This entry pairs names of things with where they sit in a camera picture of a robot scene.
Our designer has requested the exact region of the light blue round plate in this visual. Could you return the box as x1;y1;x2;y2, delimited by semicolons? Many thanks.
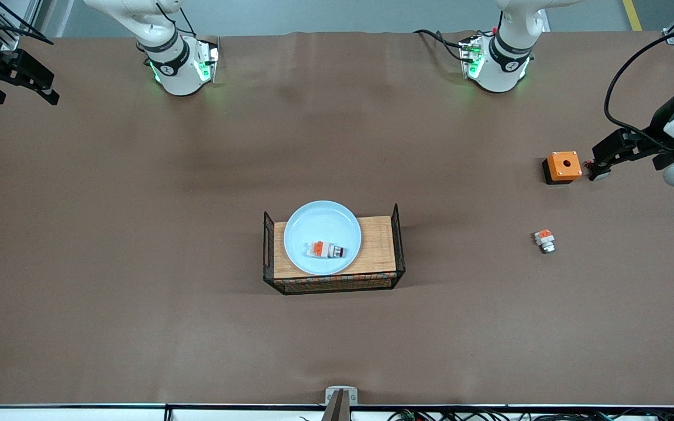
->
283;200;363;276

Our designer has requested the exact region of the red push button switch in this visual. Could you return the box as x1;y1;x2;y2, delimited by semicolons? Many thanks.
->
307;239;348;260

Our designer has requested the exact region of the black push button head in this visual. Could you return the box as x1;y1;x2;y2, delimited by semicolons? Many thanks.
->
584;159;611;182

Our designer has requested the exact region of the brown table cover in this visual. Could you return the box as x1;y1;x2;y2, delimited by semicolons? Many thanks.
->
0;29;674;407

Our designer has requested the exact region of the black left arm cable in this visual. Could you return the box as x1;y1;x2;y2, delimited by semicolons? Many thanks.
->
604;16;674;139

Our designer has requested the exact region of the orange button enclosure box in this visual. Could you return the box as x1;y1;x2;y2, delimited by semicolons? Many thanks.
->
542;151;583;185

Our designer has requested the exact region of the black base cable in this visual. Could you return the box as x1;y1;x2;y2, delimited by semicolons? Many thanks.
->
413;28;472;62

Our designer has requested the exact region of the black wire rack wooden top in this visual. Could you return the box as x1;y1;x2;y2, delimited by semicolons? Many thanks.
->
263;203;406;295

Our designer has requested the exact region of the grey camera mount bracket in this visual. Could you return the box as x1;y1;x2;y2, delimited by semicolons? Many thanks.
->
325;386;359;421

